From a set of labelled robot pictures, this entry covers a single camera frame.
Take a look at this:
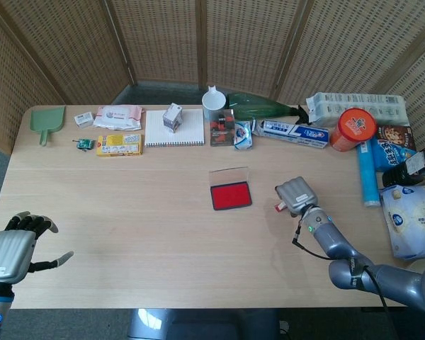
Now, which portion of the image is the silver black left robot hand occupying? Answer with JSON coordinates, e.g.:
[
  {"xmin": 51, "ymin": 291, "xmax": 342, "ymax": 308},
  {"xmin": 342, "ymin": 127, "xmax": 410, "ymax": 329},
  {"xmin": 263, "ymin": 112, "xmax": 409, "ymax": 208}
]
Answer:
[{"xmin": 0, "ymin": 211, "xmax": 74, "ymax": 284}]

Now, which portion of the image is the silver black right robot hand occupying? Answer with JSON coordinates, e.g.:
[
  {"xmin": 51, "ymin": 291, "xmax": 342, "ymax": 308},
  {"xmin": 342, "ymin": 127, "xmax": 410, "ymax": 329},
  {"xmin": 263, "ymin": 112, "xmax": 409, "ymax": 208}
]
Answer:
[{"xmin": 274, "ymin": 176, "xmax": 319, "ymax": 217}]

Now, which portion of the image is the red ink pad clear lid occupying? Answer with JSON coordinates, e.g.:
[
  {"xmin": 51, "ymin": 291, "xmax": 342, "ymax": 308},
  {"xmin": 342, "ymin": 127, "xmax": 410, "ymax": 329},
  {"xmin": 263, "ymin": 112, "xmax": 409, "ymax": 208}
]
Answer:
[{"xmin": 208, "ymin": 166, "xmax": 253, "ymax": 213}]

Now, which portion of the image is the white blue toothpaste box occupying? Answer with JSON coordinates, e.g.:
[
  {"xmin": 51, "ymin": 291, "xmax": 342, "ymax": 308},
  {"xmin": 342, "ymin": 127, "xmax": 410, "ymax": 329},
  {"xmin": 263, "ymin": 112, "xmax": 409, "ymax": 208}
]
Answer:
[{"xmin": 251, "ymin": 118, "xmax": 330, "ymax": 149}]

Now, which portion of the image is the blue cylindrical tube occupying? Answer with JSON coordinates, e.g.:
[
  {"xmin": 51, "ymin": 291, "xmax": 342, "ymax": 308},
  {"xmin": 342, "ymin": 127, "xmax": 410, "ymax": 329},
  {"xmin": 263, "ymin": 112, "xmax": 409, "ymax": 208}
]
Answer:
[{"xmin": 356, "ymin": 140, "xmax": 382, "ymax": 208}]

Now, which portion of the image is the blue white soap pack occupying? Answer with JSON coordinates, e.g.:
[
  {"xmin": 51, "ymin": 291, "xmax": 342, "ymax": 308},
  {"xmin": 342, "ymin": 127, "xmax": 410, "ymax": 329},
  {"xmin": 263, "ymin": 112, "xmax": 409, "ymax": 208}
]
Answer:
[{"xmin": 233, "ymin": 120, "xmax": 255, "ymax": 151}]

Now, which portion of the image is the orange cylindrical can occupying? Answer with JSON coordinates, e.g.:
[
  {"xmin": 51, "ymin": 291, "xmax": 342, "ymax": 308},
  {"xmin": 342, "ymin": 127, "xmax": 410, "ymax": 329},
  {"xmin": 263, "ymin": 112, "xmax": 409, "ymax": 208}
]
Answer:
[{"xmin": 329, "ymin": 107, "xmax": 378, "ymax": 152}]

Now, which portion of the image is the green plastic bottle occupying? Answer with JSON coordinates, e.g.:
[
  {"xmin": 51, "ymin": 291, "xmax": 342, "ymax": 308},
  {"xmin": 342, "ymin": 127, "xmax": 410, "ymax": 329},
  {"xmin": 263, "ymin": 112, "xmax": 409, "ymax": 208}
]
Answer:
[{"xmin": 226, "ymin": 92, "xmax": 300, "ymax": 121}]

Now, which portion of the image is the black red clear box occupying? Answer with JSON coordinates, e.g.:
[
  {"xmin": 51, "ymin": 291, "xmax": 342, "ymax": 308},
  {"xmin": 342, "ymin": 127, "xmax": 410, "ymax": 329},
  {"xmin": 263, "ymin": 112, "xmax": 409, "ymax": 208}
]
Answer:
[{"xmin": 209, "ymin": 109, "xmax": 237, "ymax": 147}]

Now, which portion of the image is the blue snack bag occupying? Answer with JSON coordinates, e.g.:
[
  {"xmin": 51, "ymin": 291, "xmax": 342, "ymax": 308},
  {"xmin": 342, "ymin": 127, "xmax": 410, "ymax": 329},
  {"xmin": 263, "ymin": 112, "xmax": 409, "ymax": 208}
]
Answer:
[{"xmin": 370, "ymin": 137, "xmax": 419, "ymax": 174}]

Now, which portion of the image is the white tissue paper pack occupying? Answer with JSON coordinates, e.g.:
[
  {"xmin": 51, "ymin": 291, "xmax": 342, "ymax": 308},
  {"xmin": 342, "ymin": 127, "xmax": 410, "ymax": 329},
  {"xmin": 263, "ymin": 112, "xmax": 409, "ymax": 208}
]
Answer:
[{"xmin": 305, "ymin": 91, "xmax": 410, "ymax": 128}]

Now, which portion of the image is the brown cookie box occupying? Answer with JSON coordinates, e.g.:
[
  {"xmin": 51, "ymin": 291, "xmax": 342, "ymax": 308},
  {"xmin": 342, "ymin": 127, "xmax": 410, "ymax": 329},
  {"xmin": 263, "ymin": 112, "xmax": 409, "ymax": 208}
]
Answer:
[{"xmin": 375, "ymin": 124, "xmax": 417, "ymax": 153}]

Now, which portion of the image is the dark sauce bottle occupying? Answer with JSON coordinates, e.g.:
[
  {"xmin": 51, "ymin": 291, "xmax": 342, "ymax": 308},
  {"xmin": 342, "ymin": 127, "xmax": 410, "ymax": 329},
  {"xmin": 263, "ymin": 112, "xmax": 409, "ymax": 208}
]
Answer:
[{"xmin": 381, "ymin": 144, "xmax": 425, "ymax": 188}]

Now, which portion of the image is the white blue bag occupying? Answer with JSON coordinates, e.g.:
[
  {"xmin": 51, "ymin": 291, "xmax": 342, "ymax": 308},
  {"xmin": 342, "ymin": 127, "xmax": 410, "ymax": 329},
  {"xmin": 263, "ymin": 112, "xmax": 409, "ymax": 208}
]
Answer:
[{"xmin": 379, "ymin": 183, "xmax": 425, "ymax": 262}]

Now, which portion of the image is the white plastic cup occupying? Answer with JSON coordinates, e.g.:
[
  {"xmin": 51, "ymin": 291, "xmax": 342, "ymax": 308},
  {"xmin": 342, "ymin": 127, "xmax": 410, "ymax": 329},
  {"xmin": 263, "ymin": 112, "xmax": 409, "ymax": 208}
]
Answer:
[{"xmin": 202, "ymin": 85, "xmax": 228, "ymax": 120}]

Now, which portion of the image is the white spiral notebook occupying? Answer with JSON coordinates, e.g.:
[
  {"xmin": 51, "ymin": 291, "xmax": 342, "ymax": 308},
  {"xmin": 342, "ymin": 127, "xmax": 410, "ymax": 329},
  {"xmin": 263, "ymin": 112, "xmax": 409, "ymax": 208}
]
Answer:
[{"xmin": 144, "ymin": 108, "xmax": 205, "ymax": 148}]

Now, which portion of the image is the small green toy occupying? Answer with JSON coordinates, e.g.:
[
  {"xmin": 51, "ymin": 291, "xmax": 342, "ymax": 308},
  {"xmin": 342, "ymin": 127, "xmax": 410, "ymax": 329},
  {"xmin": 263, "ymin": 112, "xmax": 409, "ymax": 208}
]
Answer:
[{"xmin": 72, "ymin": 137, "xmax": 94, "ymax": 151}]

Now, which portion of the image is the green plastic dustpan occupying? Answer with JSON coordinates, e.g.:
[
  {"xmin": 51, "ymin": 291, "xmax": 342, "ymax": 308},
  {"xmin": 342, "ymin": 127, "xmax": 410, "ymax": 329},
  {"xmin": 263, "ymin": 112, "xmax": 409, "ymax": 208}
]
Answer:
[{"xmin": 30, "ymin": 105, "xmax": 67, "ymax": 147}]

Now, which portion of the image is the small white purple carton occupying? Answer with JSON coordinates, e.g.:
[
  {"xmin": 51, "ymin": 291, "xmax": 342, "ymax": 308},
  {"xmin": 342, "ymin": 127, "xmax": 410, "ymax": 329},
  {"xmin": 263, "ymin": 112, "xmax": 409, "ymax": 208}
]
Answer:
[{"xmin": 161, "ymin": 103, "xmax": 184, "ymax": 133}]

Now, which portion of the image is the small white box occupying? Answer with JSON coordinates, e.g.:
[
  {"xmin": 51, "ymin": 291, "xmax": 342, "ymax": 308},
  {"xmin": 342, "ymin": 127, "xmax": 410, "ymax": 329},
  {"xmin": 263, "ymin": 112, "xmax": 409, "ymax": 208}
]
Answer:
[{"xmin": 74, "ymin": 110, "xmax": 94, "ymax": 128}]

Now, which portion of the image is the yellow flat box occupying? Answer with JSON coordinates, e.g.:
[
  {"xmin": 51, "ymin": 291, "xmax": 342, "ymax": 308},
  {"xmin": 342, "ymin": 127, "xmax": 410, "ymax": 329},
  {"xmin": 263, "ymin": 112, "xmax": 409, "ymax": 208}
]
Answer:
[{"xmin": 95, "ymin": 133, "xmax": 144, "ymax": 157}]

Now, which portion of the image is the pink white wet wipes pack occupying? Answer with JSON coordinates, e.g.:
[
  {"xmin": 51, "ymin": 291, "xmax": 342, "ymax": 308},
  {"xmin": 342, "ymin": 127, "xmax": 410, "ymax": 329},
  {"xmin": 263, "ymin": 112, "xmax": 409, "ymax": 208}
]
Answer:
[{"xmin": 93, "ymin": 105, "xmax": 145, "ymax": 131}]

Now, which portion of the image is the wicker folding screen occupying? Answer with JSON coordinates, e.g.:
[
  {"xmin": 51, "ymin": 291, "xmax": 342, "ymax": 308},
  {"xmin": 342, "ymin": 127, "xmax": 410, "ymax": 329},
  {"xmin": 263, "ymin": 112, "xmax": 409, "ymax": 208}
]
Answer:
[{"xmin": 0, "ymin": 0, "xmax": 425, "ymax": 157}]

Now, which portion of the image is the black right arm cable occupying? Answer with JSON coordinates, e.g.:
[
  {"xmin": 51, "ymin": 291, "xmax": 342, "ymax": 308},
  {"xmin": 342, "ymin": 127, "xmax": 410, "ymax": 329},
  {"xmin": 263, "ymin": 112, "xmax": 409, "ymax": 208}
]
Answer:
[{"xmin": 292, "ymin": 226, "xmax": 400, "ymax": 340}]

